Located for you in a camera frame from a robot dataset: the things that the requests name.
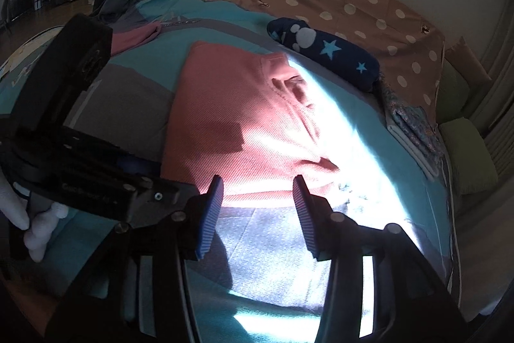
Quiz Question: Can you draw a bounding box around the pale green pillow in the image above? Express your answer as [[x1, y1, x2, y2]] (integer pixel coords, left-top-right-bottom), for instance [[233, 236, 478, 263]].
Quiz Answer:
[[436, 62, 470, 122]]

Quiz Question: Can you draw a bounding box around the bright green pillow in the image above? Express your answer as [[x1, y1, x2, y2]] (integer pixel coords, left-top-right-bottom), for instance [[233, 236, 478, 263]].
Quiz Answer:
[[439, 117, 499, 195]]

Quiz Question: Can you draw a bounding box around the navy star print rolled blanket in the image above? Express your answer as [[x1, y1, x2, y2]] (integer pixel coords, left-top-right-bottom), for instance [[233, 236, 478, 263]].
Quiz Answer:
[[267, 17, 380, 92]]

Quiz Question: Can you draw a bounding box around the beige pleated curtain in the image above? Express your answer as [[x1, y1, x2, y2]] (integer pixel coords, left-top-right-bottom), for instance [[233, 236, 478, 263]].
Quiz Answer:
[[470, 25, 514, 183]]

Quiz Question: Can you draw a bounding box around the person's left hand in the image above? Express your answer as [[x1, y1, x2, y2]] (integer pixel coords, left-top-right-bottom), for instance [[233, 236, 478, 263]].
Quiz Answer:
[[0, 169, 70, 263]]

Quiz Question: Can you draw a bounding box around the pink cloth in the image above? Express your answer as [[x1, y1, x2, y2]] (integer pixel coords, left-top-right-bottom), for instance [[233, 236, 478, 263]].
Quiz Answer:
[[108, 23, 163, 56]]

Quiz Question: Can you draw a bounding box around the beige pillow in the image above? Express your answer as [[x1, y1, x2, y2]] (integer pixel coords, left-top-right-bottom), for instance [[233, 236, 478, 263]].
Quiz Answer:
[[444, 37, 492, 86]]

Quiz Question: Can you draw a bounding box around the teal and grey blanket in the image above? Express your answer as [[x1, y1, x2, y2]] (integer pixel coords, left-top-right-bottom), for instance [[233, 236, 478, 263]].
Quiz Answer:
[[0, 0, 456, 343]]

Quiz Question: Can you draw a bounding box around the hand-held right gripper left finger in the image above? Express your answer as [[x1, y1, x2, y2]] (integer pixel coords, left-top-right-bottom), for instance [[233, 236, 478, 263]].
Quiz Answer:
[[52, 174, 224, 343]]

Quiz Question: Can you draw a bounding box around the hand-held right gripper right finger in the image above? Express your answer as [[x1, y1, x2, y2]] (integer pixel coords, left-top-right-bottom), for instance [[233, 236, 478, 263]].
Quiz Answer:
[[292, 174, 471, 343]]

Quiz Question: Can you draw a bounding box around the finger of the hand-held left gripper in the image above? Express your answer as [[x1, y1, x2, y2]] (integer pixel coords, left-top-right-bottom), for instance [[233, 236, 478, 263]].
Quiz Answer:
[[132, 176, 199, 225]]

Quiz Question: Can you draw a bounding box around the coral pink knit shirt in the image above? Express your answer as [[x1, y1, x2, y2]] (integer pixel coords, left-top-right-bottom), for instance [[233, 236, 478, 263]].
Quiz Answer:
[[163, 41, 342, 209]]

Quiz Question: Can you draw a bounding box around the floral patterned cloth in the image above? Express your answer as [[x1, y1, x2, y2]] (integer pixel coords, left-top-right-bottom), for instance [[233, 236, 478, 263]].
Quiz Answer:
[[379, 80, 444, 179]]

